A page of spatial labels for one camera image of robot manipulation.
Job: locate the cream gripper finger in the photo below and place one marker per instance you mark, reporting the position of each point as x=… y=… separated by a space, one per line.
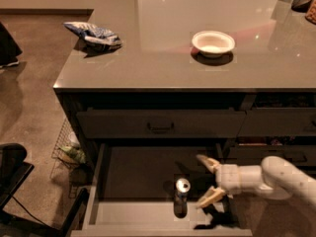
x=211 y=196
x=210 y=164

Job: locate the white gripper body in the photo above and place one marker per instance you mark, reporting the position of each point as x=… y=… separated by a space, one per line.
x=227 y=179

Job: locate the redbull can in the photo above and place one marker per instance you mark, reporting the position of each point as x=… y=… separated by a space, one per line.
x=182 y=190

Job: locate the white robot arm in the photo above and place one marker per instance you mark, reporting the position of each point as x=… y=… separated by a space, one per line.
x=274 y=178

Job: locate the open middle drawer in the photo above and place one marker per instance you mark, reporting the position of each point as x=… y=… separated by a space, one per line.
x=133 y=196

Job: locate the dark cabinet counter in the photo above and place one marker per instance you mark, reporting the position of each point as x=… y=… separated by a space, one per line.
x=157 y=68

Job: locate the closed top drawer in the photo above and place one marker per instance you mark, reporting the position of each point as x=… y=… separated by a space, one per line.
x=160 y=123

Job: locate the right side drawers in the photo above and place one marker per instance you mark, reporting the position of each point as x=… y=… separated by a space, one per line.
x=277 y=124

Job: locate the white paper bowl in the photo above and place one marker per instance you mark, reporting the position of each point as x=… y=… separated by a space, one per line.
x=212 y=43

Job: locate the blue white chip bag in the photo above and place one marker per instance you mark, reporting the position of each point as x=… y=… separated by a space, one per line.
x=98 y=38

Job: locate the black chair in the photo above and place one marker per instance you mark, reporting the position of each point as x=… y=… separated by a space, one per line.
x=28 y=204

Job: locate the person leg striped pants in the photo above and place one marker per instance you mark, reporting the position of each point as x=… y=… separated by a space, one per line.
x=9 y=50

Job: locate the wire basket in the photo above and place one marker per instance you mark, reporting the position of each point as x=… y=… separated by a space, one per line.
x=67 y=153

